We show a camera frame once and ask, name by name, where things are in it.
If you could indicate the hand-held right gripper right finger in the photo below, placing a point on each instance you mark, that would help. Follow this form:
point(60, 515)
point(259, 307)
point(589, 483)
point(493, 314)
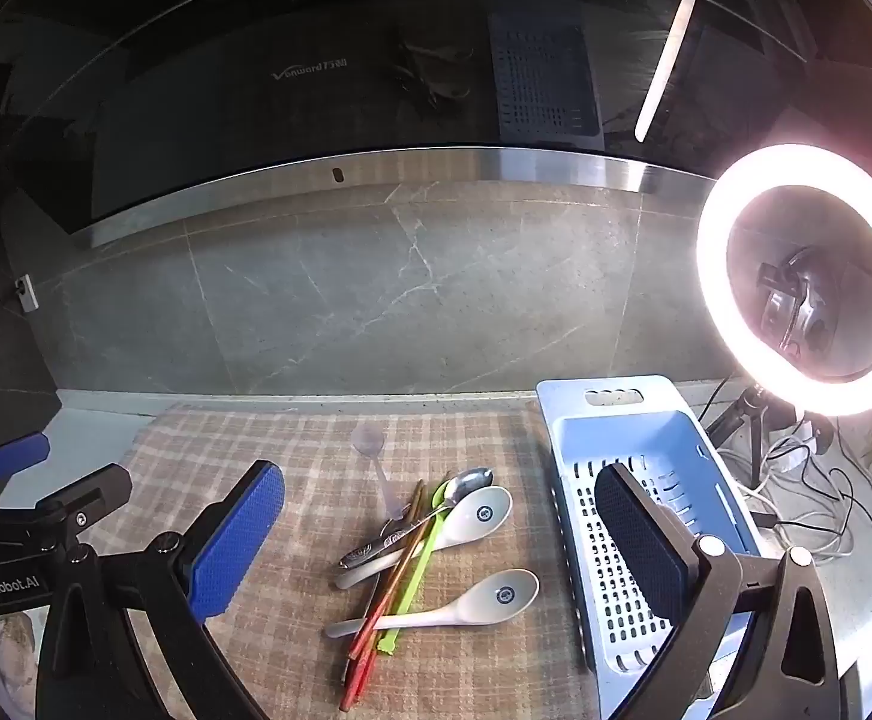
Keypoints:
point(638, 540)

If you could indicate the metal spoon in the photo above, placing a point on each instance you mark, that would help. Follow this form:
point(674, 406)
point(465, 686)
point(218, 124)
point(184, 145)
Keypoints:
point(473, 478)

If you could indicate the black phone holder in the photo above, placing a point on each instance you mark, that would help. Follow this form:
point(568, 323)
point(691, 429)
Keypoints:
point(796, 300)

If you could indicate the brown red-ended chopstick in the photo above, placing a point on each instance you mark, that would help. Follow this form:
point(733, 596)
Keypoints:
point(387, 585)
point(398, 570)
point(353, 682)

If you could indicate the black tripod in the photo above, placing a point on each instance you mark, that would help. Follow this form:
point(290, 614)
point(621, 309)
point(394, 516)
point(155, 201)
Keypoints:
point(751, 427)

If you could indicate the blue plastic perforated basket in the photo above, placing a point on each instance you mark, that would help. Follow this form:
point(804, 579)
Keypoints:
point(631, 427)

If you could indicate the green plastic spoon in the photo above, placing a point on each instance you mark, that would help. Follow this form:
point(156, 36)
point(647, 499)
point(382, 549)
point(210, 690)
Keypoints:
point(406, 592)

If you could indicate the white power adapter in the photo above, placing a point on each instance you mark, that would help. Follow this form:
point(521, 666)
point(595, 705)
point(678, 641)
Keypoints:
point(811, 436)

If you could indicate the plaid beige table mat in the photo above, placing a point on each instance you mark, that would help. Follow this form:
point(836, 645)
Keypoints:
point(293, 435)

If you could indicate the black glass range hood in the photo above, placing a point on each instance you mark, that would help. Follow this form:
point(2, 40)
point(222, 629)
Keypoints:
point(256, 127)

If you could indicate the white wall socket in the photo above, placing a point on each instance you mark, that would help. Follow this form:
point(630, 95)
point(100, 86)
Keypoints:
point(27, 292)

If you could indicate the clear plastic spoon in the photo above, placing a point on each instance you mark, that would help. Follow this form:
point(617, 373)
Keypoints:
point(367, 437)

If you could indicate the white ceramic spoon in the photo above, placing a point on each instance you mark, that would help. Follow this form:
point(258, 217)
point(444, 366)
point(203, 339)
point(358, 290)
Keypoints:
point(481, 514)
point(507, 596)

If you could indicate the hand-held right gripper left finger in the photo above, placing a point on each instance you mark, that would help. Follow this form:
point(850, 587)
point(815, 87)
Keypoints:
point(237, 540)

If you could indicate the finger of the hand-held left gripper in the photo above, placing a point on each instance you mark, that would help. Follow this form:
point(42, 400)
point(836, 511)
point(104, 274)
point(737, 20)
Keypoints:
point(16, 454)
point(84, 495)

